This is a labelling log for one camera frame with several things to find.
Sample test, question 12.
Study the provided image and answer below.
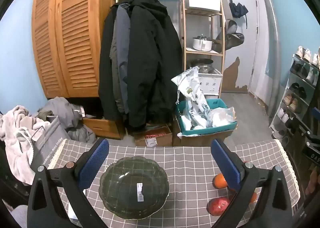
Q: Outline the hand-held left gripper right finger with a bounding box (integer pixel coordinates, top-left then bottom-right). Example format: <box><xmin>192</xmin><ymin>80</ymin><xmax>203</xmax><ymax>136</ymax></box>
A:
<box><xmin>211</xmin><ymin>139</ymin><xmax>293</xmax><ymax>228</ymax></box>

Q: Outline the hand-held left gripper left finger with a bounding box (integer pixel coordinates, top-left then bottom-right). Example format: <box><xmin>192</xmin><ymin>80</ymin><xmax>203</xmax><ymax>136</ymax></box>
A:
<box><xmin>27</xmin><ymin>138</ymin><xmax>110</xmax><ymax>228</ymax></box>

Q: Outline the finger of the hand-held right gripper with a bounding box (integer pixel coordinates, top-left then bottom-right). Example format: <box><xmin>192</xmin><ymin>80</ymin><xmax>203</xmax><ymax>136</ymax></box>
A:
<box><xmin>311</xmin><ymin>107</ymin><xmax>320</xmax><ymax>126</ymax></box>
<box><xmin>297</xmin><ymin>117</ymin><xmax>320</xmax><ymax>143</ymax></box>

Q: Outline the dark green glass bowl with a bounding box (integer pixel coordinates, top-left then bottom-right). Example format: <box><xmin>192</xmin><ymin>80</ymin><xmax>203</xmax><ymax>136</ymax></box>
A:
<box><xmin>99</xmin><ymin>156</ymin><xmax>170</xmax><ymax>220</ymax></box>

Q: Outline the red apple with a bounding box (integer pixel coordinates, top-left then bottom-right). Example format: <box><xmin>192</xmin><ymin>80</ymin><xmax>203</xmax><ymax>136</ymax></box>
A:
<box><xmin>207</xmin><ymin>197</ymin><xmax>232</xmax><ymax>216</ymax></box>

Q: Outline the person's right hand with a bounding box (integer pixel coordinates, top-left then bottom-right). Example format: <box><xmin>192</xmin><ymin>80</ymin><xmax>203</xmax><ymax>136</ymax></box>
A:
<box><xmin>305</xmin><ymin>167</ymin><xmax>320</xmax><ymax>195</ymax></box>

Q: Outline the shoe rack with shoes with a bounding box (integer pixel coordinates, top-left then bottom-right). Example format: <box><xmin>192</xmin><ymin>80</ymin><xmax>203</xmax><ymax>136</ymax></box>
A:
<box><xmin>272</xmin><ymin>46</ymin><xmax>320</xmax><ymax>138</ymax></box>

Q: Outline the large cardboard box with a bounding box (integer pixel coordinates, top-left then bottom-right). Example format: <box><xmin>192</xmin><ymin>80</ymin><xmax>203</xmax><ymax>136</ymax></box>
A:
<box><xmin>175</xmin><ymin>118</ymin><xmax>234</xmax><ymax>147</ymax></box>

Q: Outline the wooden drawer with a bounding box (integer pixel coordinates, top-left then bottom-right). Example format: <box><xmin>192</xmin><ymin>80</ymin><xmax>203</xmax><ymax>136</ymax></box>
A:
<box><xmin>82</xmin><ymin>117</ymin><xmax>125</xmax><ymax>140</ymax></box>

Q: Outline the grey shoe rack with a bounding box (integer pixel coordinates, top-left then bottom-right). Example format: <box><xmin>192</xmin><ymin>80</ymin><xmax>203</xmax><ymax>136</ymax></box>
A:
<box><xmin>269</xmin><ymin>47</ymin><xmax>320</xmax><ymax>143</ymax></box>

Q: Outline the teal plastic crate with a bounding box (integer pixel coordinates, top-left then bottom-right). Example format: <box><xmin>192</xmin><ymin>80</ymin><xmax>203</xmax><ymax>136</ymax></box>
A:
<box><xmin>175</xmin><ymin>98</ymin><xmax>238</xmax><ymax>136</ymax></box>

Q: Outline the clear plastic bag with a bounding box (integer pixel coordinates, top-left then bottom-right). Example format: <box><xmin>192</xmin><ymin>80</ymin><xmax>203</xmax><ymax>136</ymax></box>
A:
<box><xmin>207</xmin><ymin>107</ymin><xmax>237</xmax><ymax>128</ymax></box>

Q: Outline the grey tote bag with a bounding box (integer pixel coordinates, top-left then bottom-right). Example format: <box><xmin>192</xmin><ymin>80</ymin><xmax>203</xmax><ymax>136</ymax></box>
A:
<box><xmin>30</xmin><ymin>115</ymin><xmax>73</xmax><ymax>171</ymax></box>

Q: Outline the grey clothes pile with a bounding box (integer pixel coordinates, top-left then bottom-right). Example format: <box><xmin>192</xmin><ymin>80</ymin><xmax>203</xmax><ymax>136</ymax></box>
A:
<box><xmin>37</xmin><ymin>97</ymin><xmax>98</xmax><ymax>143</ymax></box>

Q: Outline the cardboard box with red label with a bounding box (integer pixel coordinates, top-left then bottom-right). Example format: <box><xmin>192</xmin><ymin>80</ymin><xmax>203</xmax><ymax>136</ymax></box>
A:
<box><xmin>134</xmin><ymin>124</ymin><xmax>173</xmax><ymax>147</ymax></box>

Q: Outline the olive cloth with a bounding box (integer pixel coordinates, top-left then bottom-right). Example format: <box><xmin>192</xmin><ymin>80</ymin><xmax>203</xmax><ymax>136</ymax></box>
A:
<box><xmin>37</xmin><ymin>110</ymin><xmax>54</xmax><ymax>120</ymax></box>

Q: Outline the printed white rice bag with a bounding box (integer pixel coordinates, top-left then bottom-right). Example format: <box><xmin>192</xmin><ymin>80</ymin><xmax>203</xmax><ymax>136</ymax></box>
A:
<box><xmin>171</xmin><ymin>66</ymin><xmax>210</xmax><ymax>130</ymax></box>

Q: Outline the black jacket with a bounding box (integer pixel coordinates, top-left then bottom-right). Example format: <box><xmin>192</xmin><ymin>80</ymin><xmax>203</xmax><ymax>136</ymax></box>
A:
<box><xmin>98</xmin><ymin>5</ymin><xmax>118</xmax><ymax>121</ymax></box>

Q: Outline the white door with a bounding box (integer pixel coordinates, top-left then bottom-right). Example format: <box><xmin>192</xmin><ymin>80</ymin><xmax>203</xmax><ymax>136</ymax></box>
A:
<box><xmin>222</xmin><ymin>0</ymin><xmax>259</xmax><ymax>93</ymax></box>

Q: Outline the white plastic basket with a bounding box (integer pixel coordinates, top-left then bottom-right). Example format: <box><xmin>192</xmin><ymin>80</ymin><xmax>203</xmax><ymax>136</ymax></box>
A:
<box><xmin>197</xmin><ymin>69</ymin><xmax>223</xmax><ymax>93</ymax></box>

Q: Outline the steel steamer pot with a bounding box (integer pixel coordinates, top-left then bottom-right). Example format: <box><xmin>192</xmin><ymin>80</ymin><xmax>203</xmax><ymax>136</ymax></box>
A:
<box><xmin>191</xmin><ymin>59</ymin><xmax>214</xmax><ymax>75</ymax></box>

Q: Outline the olive hanging bag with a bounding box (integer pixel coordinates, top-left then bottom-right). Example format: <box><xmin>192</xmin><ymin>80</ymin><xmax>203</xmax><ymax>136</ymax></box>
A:
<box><xmin>212</xmin><ymin>19</ymin><xmax>245</xmax><ymax>53</ymax></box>

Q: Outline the black hooded coat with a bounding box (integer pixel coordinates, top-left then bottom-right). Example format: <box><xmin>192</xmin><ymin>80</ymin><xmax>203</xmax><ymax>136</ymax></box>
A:
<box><xmin>125</xmin><ymin>0</ymin><xmax>183</xmax><ymax>128</ymax></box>

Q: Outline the grey jacket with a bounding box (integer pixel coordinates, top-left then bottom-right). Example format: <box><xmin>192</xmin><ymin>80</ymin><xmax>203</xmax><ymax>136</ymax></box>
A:
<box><xmin>110</xmin><ymin>3</ymin><xmax>131</xmax><ymax>115</ymax></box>

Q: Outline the wooden louvered wardrobe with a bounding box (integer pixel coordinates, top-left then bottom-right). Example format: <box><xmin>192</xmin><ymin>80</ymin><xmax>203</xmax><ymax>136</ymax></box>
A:
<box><xmin>31</xmin><ymin>0</ymin><xmax>117</xmax><ymax>98</ymax></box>

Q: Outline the steel cooking pot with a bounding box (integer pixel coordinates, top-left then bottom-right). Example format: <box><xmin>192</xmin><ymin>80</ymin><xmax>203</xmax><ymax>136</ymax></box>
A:
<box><xmin>192</xmin><ymin>35</ymin><xmax>213</xmax><ymax>51</ymax></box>

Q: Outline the bamboo shelf rack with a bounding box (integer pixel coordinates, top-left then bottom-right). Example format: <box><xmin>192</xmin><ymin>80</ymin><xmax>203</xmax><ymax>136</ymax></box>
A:
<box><xmin>115</xmin><ymin>0</ymin><xmax>225</xmax><ymax>93</ymax></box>

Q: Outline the dark blue umbrella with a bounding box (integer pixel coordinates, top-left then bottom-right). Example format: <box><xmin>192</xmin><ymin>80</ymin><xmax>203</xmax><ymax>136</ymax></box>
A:
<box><xmin>229</xmin><ymin>0</ymin><xmax>249</xmax><ymax>30</ymax></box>

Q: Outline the white plastic storage box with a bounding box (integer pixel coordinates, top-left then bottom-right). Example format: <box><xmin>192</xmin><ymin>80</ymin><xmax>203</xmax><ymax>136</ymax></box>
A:
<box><xmin>185</xmin><ymin>0</ymin><xmax>222</xmax><ymax>10</ymax></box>

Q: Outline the silver duct pipe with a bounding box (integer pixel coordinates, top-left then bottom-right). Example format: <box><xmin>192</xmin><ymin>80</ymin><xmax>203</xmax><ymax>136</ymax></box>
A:
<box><xmin>257</xmin><ymin>0</ymin><xmax>282</xmax><ymax>118</ymax></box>

